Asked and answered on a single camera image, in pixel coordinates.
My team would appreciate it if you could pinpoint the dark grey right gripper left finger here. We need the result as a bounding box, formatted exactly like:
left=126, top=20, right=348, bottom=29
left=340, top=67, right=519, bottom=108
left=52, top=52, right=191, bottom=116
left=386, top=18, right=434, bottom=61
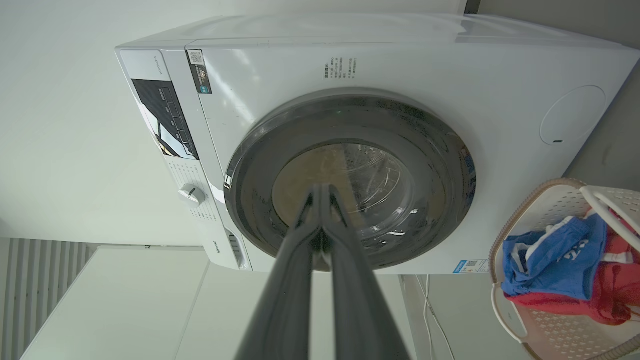
left=235, top=183, right=322, bottom=360

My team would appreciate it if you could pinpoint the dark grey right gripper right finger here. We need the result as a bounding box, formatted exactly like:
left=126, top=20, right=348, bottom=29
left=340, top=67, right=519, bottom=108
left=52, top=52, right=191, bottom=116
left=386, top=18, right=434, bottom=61
left=319, top=184, right=410, bottom=360

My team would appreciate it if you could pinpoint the dark round washing machine door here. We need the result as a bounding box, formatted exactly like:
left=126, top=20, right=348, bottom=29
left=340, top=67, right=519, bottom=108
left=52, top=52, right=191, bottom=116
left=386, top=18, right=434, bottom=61
left=224, top=88, right=477, bottom=273

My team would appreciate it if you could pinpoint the white front-load washing machine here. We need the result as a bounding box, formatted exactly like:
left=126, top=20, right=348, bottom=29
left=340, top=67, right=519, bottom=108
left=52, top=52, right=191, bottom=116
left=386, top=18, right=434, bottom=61
left=114, top=13, right=640, bottom=275

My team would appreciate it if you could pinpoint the white cabinet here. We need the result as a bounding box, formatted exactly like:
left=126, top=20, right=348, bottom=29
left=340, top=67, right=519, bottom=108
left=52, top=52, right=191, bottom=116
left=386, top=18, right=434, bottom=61
left=21, top=245, right=418, bottom=360

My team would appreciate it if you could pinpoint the blue and white garment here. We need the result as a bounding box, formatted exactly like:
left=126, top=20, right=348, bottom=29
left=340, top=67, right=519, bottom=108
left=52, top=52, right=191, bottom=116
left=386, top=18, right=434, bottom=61
left=501, top=214, right=608, bottom=301

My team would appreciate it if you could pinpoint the white perforated laundry basket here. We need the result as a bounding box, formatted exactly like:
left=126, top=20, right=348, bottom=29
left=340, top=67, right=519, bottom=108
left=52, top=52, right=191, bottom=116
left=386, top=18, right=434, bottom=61
left=489, top=178, right=640, bottom=360

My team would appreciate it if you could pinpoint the white slatted radiator panel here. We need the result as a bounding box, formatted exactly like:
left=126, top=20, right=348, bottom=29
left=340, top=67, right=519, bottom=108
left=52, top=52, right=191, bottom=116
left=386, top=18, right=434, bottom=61
left=0, top=238, right=97, bottom=360

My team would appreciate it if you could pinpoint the red garment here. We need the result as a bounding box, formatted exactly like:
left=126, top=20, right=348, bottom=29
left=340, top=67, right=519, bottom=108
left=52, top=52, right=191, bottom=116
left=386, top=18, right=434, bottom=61
left=506, top=210, right=640, bottom=326

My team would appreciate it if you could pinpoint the white power cable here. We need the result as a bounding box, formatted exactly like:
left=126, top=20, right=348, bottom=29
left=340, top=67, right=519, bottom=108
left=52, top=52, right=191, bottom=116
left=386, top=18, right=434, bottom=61
left=416, top=274, right=457, bottom=360

